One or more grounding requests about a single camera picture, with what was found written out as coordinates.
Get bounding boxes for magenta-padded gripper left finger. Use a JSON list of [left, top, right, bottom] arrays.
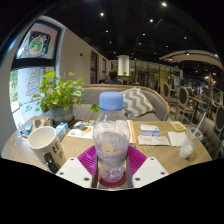
[[55, 144, 99, 190]]

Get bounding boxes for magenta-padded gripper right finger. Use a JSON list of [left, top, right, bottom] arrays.
[[126, 144, 170, 190]]

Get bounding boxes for clear blue-capped water bottle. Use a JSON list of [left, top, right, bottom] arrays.
[[92, 91, 132, 184]]

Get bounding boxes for white printed paper slip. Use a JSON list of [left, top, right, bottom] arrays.
[[137, 134, 171, 147]]

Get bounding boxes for white orange box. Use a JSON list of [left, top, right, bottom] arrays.
[[126, 119, 138, 148]]

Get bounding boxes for printed colourful leaflet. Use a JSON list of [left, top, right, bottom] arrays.
[[67, 119, 98, 140]]

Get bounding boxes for flat blue-topped white box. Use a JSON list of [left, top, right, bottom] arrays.
[[139, 123, 161, 137]]

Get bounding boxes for white paper napkin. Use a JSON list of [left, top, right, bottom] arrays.
[[167, 130, 188, 148]]

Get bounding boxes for white mug with dark print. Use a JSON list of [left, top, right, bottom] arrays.
[[27, 125, 68, 175]]

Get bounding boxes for yellow card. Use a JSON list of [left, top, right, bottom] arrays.
[[169, 120, 187, 131]]

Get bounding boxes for clear plastic cup with straw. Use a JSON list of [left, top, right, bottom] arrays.
[[178, 111, 208, 160]]

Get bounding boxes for grey white chevron cushion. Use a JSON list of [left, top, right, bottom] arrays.
[[120, 86, 156, 118]]

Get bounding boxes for brown printed card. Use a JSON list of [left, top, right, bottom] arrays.
[[32, 116, 52, 129]]

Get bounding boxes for grey curved sofa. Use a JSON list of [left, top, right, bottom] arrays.
[[71, 83, 171, 123]]

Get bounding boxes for pill blister pack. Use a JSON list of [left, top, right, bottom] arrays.
[[13, 135, 24, 148]]

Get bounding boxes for green potted plant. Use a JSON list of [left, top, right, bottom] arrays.
[[32, 70, 101, 127]]

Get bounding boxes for grey tufted chair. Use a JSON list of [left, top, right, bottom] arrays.
[[196, 124, 223, 161]]

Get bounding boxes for group of round-backed chairs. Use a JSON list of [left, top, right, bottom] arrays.
[[159, 81, 224, 134]]

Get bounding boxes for person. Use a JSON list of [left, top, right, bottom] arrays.
[[104, 69, 123, 85]]

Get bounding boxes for group of ceiling lights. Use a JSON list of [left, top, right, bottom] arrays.
[[96, 1, 221, 58]]

